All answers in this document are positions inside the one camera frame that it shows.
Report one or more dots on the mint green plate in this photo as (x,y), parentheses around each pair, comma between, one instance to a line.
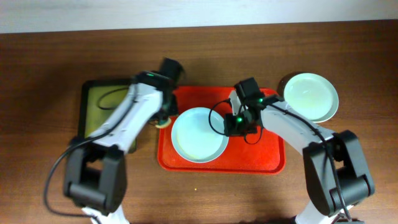
(311,95)

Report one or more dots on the red plastic tray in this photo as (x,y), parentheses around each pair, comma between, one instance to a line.
(263,154)

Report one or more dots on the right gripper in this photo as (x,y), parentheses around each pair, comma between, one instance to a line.
(232,130)

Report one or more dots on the light blue plate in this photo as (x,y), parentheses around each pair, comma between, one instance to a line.
(197,135)

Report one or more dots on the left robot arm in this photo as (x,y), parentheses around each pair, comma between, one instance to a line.
(95,173)

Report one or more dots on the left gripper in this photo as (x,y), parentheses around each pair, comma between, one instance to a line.
(166,114)

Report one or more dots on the black tray with soapy water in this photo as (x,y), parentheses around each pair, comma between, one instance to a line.
(91,117)

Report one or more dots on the yellow green sponge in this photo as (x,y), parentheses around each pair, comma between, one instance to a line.
(161,124)

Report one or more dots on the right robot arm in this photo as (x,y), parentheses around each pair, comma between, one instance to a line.
(336,171)

